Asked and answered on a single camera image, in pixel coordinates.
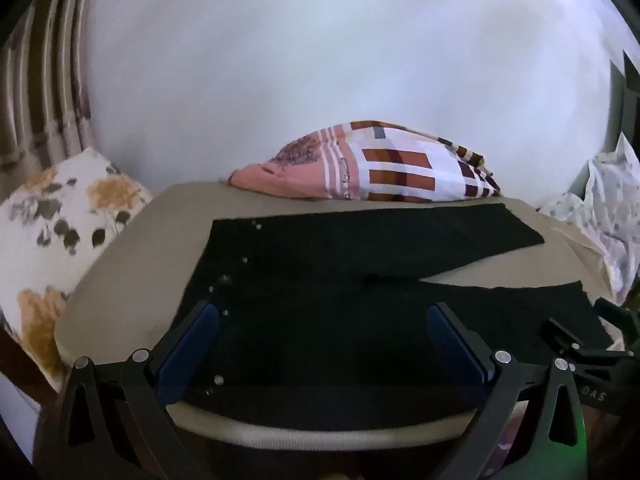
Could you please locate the brown wooden bed frame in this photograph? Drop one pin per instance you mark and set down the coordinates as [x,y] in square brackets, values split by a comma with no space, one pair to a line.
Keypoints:
[20,360]

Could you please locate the dark door frame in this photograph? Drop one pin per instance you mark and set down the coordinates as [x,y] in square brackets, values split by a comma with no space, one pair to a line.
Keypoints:
[627,110]

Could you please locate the white dotted cloth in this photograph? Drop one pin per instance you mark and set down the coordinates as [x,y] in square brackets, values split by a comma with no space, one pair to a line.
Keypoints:
[610,220]

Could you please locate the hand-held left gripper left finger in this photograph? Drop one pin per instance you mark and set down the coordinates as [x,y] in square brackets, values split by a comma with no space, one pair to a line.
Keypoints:
[190,355]

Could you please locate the black pants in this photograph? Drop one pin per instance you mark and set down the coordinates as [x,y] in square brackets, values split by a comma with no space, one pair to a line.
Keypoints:
[325,320]

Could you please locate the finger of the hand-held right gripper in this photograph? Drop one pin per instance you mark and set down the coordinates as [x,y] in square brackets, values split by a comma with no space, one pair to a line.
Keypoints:
[617,316]
[562,336]

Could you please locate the purple patterned clothing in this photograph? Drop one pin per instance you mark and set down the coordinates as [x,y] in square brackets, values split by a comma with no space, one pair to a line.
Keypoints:
[507,442]

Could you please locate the floral white orange pillow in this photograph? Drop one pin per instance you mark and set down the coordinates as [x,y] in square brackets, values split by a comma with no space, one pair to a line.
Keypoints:
[60,240]

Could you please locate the beige mattress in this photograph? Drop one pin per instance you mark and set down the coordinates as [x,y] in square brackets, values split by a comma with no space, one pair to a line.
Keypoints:
[125,270]

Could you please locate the checked pink white pillow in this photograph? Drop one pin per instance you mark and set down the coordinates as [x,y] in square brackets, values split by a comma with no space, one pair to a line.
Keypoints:
[400,170]

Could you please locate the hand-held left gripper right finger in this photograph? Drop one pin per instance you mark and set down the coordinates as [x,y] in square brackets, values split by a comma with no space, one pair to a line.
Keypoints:
[455,355]

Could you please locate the striped brown curtain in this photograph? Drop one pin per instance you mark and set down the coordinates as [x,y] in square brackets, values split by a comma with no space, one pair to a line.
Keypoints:
[45,100]

